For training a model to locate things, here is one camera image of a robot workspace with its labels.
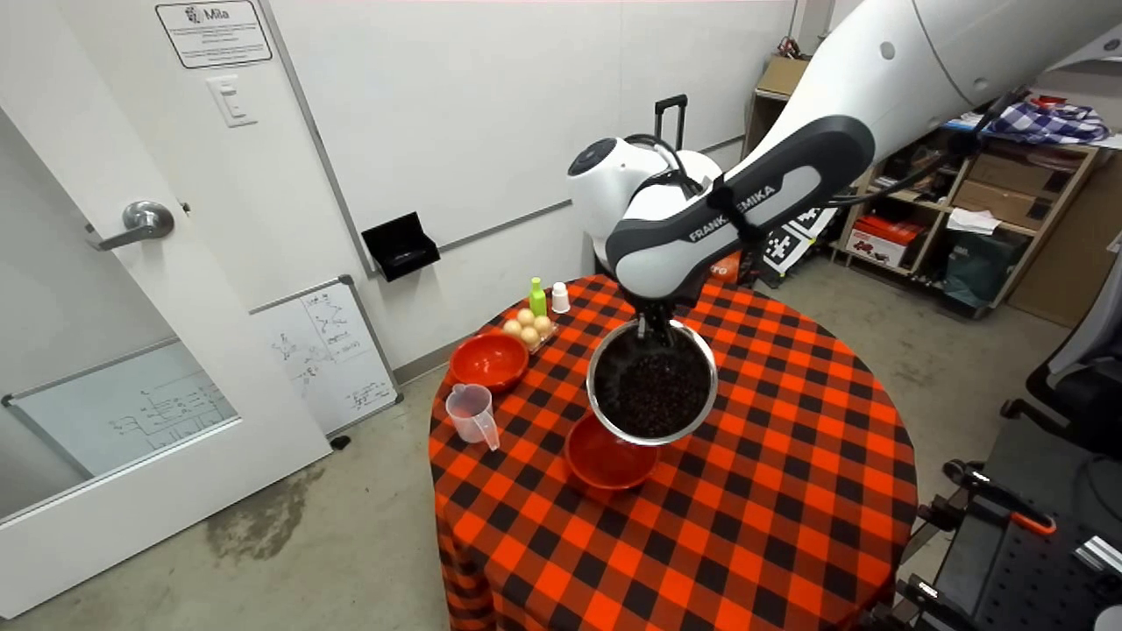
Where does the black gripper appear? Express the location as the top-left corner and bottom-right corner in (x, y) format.
(638, 296), (675, 336)

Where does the silver metal bowl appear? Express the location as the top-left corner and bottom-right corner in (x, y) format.
(585, 318), (719, 449)

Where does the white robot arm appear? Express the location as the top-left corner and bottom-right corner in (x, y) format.
(569, 0), (1122, 329)

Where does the orange bowl near silver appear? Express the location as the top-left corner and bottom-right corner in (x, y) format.
(563, 417), (658, 493)

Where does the orange bowl far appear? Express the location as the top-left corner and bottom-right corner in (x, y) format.
(447, 329), (528, 391)

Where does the white small bottle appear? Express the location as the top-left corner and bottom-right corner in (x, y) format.
(550, 280), (571, 315)

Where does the green small bottle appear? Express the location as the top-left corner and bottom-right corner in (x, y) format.
(528, 275), (548, 315)

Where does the egg carton with eggs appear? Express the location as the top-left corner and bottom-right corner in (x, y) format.
(500, 308), (558, 351)

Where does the fiducial marker cube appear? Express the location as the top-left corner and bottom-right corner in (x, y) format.
(763, 207), (833, 275)

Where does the clear plastic measuring cup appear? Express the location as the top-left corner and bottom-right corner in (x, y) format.
(444, 382), (500, 451)

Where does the black suitcase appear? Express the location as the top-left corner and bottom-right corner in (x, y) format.
(650, 89), (693, 154)

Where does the orange black checkered tablecloth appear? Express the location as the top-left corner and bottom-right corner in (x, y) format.
(429, 273), (917, 631)

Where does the wooden storage shelf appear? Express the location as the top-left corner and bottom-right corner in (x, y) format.
(828, 113), (1104, 315)

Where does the small whiteboard on floor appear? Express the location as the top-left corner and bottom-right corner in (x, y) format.
(252, 275), (401, 435)

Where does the orange black clamp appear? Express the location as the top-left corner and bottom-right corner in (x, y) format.
(942, 460), (1059, 535)

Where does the black office chair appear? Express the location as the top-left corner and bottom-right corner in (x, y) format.
(999, 251), (1122, 460)

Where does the white door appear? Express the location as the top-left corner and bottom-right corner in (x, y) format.
(0, 0), (327, 616)

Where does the paper sign on door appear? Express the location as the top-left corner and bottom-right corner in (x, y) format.
(155, 0), (272, 71)

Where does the black wall file holder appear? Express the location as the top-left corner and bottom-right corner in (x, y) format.
(363, 214), (439, 280)

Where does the silver door handle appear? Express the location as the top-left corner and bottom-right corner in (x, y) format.
(94, 200), (175, 251)

